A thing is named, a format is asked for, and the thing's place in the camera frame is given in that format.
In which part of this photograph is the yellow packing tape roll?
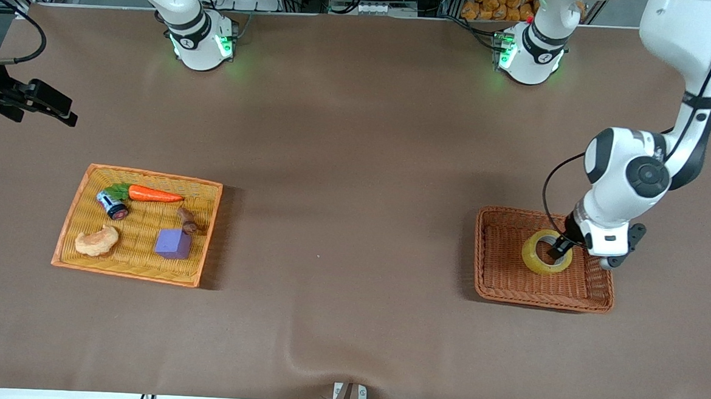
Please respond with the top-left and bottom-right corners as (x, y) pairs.
(520, 228), (575, 278)

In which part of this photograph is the brown wicker basket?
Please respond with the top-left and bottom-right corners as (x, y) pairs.
(470, 205), (619, 315)

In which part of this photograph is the orange toy carrot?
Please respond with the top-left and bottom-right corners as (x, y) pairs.
(103, 182), (185, 205)

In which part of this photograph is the tan toy bread piece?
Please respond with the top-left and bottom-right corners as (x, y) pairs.
(74, 223), (120, 258)

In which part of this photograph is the brown toy mushroom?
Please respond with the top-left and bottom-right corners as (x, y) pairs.
(176, 207), (199, 236)

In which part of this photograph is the yellow woven tray orange rim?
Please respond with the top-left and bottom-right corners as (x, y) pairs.
(50, 162), (224, 290)

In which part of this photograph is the purple foam block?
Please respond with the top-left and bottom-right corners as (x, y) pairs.
(154, 227), (193, 261)

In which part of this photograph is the brown table cover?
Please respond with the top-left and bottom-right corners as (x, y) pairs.
(0, 0), (711, 399)

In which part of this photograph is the pile of orange toy breads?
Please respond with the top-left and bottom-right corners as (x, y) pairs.
(461, 0), (540, 25)

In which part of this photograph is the small white power strip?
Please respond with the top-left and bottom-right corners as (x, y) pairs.
(354, 1), (393, 17)

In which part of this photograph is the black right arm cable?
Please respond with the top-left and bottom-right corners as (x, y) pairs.
(0, 0), (50, 70)

